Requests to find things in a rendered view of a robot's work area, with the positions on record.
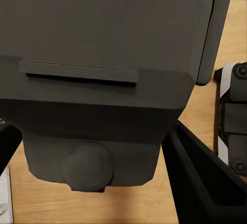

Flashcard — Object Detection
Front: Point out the digital camera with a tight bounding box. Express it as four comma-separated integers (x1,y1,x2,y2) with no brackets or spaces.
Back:
0,0,230,193

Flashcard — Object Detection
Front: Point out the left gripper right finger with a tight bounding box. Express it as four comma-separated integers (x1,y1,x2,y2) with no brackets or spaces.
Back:
161,120,247,224

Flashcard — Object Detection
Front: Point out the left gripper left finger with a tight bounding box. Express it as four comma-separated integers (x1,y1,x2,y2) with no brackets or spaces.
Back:
0,119,23,174

